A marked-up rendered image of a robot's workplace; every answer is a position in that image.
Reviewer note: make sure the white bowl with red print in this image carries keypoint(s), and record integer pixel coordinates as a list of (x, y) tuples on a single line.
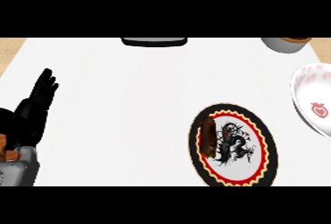
[(313, 99)]

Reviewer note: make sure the black red patterned plate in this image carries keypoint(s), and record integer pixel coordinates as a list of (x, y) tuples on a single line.
[(240, 166)]

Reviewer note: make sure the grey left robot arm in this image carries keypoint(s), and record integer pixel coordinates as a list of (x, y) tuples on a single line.
[(16, 170)]

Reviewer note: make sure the grey pot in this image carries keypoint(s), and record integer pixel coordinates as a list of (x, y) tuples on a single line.
[(285, 44)]

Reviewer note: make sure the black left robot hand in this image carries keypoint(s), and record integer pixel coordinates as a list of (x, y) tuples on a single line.
[(35, 105)]

